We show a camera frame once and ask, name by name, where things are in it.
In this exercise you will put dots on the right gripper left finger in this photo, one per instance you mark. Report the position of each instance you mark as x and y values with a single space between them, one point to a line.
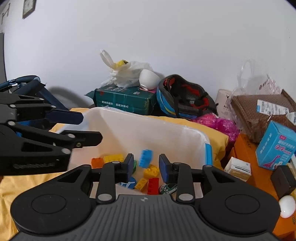
111 174

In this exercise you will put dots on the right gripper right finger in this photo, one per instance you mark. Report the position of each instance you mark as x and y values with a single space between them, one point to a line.
179 174

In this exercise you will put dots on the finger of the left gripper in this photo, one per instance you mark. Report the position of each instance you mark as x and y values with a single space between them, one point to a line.
64 116
78 138

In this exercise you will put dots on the yellow duplo brick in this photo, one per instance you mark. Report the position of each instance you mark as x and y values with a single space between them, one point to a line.
113 158

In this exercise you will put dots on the orange building block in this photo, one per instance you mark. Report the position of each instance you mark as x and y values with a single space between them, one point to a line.
97 162

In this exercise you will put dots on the yellow hollow building block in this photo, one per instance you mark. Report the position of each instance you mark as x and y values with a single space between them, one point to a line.
151 172

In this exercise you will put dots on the small blue duplo brick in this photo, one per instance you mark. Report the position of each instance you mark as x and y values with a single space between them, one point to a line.
145 158

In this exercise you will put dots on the blue airplane round block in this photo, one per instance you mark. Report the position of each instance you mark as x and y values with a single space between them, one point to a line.
130 184

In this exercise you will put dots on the white plastic bin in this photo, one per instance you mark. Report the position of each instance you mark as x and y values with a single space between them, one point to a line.
125 133

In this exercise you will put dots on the blue black stroller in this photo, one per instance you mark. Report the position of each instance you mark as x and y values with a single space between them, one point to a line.
31 85

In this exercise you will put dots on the small milk carton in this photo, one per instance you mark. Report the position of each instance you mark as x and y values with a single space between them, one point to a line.
239 169

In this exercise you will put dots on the pink plastic mesh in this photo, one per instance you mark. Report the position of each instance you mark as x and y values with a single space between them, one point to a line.
227 127

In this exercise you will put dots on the orange box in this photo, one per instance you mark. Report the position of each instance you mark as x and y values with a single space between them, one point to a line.
244 149

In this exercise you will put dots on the green book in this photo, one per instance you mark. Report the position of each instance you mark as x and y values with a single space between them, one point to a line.
132 99

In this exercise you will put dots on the white plastic bag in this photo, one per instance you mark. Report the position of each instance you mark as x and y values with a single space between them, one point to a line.
123 73

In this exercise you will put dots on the black red helmet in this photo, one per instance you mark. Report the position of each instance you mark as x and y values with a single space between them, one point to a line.
179 98

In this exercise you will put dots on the brown woven package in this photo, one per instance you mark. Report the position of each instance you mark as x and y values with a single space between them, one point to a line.
255 123

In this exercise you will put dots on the blue dinosaur box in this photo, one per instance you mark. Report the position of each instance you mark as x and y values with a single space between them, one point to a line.
276 146

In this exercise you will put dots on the small black box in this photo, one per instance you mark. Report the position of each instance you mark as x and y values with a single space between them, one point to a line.
283 181

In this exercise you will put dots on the white earbuds case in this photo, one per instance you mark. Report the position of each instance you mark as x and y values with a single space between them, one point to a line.
287 206

